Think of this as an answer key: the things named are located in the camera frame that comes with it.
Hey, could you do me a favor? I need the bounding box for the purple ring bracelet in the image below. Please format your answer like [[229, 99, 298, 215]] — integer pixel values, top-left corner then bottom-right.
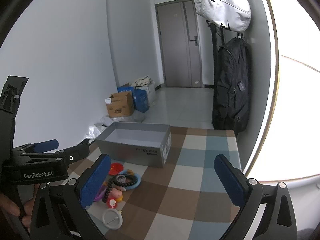
[[94, 182, 107, 203]]

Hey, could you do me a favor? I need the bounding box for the pink pig figurine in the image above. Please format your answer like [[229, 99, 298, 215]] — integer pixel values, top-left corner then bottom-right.
[[110, 188, 123, 202]]

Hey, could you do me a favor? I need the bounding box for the small red charm toy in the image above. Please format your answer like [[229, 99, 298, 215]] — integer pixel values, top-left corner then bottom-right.
[[106, 198, 118, 209]]

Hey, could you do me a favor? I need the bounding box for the red round badge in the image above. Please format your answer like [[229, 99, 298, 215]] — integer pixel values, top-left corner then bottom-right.
[[108, 163, 124, 176]]

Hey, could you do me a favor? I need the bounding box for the black bead bracelet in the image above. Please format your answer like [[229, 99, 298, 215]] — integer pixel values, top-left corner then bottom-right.
[[112, 173, 138, 188]]

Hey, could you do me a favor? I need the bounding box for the white round badge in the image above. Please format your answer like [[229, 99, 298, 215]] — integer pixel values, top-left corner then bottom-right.
[[102, 209, 123, 230]]

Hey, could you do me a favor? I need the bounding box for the light blue ring bracelet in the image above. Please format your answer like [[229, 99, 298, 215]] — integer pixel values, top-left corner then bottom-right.
[[117, 169, 142, 191]]

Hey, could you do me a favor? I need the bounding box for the person's left hand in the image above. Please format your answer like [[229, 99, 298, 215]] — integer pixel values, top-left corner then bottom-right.
[[1, 184, 39, 232]]

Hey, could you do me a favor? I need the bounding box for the checkered table cloth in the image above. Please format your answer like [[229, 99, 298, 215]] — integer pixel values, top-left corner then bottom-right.
[[87, 127, 240, 239]]

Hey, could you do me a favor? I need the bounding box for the white plastic bag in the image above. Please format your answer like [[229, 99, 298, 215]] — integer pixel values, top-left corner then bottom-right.
[[85, 110, 146, 140]]

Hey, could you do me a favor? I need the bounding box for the grey cardboard box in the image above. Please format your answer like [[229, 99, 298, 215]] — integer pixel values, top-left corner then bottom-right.
[[95, 122, 172, 168]]

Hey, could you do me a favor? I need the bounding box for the black backpack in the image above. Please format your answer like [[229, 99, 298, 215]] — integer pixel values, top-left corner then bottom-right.
[[211, 37, 252, 138]]

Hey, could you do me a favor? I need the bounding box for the brown cardboard box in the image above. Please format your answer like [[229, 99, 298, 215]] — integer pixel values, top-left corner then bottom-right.
[[105, 92, 135, 118]]

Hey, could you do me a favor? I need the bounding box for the blue cardboard box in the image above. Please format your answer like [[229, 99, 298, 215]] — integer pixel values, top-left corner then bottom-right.
[[117, 83, 149, 113]]

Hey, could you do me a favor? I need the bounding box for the beige cloth bag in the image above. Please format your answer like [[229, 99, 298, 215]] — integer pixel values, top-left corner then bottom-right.
[[131, 76, 156, 107]]

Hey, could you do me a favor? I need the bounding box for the grey door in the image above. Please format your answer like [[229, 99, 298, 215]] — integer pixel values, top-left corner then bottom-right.
[[155, 0, 203, 88]]

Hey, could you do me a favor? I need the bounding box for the white hanging bag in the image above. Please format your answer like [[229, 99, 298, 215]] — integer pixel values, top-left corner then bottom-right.
[[195, 0, 252, 33]]

